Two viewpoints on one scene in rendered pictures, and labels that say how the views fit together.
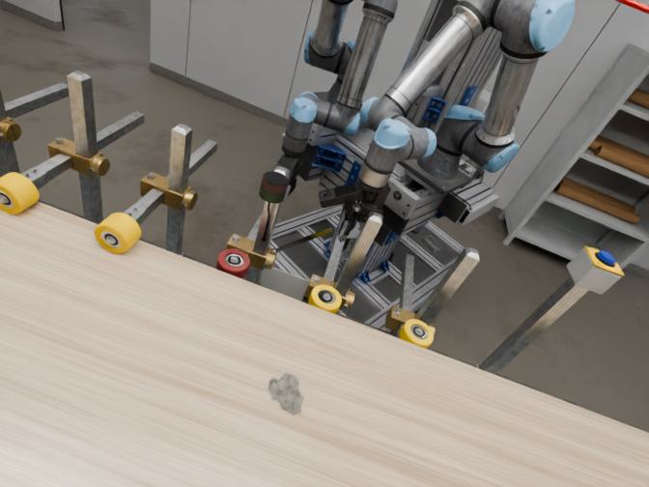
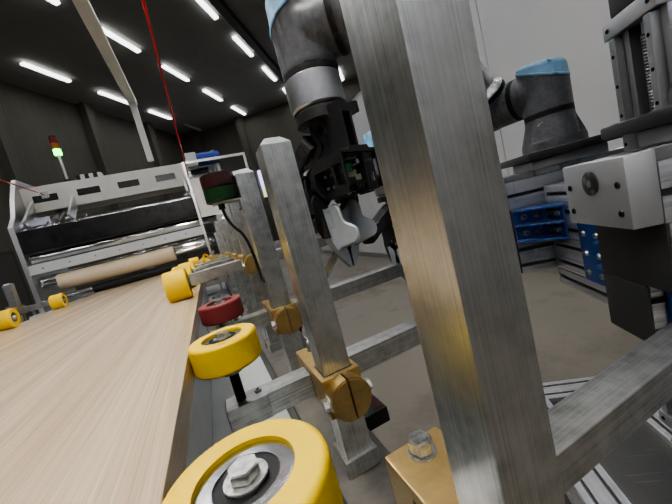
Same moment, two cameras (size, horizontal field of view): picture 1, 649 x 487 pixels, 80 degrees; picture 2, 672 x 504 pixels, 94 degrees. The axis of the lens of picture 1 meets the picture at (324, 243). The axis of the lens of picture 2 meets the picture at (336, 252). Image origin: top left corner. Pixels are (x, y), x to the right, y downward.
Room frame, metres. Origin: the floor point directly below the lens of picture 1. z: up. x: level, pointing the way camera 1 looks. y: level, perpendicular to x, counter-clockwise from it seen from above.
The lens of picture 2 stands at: (0.71, -0.45, 1.01)
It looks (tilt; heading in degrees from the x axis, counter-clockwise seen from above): 7 degrees down; 70
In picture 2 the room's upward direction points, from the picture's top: 15 degrees counter-clockwise
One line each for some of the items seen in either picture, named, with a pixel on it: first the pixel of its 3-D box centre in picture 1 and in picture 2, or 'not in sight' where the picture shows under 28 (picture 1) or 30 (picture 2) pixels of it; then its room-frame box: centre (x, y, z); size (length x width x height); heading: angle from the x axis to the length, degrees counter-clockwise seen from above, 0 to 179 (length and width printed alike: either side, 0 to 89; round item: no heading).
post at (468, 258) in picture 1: (428, 311); (499, 460); (0.81, -0.34, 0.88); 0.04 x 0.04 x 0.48; 2
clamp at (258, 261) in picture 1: (251, 253); (280, 314); (0.79, 0.18, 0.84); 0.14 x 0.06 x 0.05; 92
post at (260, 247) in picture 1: (262, 243); (276, 291); (0.79, 0.16, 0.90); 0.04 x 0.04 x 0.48; 2
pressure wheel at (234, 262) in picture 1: (231, 273); (226, 327); (0.68, 0.19, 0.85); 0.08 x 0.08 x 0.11
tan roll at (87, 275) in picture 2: not in sight; (149, 259); (0.18, 2.50, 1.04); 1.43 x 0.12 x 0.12; 2
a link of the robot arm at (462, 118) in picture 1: (460, 128); not in sight; (1.36, -0.28, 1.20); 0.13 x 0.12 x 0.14; 51
